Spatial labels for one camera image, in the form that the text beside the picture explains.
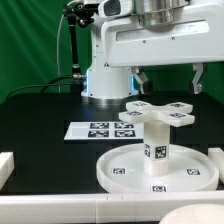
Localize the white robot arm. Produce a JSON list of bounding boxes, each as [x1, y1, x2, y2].
[[83, 0, 224, 101]]

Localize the black cable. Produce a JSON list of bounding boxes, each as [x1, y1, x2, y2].
[[4, 75, 86, 101]]

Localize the white right barrier block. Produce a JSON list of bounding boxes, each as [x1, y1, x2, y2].
[[208, 148, 224, 184]]

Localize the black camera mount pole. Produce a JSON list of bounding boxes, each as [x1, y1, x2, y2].
[[63, 2, 94, 79]]

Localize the white front barrier rail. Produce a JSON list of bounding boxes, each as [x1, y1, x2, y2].
[[0, 191, 224, 224]]

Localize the white round object foreground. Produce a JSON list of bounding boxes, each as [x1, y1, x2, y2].
[[159, 204, 224, 224]]

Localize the white barrier block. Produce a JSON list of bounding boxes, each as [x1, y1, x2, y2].
[[208, 148, 224, 184], [0, 152, 14, 190]]

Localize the white round table top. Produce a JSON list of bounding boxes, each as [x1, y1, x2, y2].
[[96, 143, 219, 193]]

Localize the white left barrier block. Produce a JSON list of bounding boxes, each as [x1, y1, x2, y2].
[[0, 152, 14, 190]]

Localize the white cross-shaped table base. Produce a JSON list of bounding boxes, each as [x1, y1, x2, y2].
[[119, 101, 195, 127]]

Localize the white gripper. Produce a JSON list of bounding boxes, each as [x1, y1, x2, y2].
[[98, 0, 224, 95]]

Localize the white fiducial marker sheet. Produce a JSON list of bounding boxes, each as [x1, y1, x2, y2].
[[64, 121, 143, 141]]

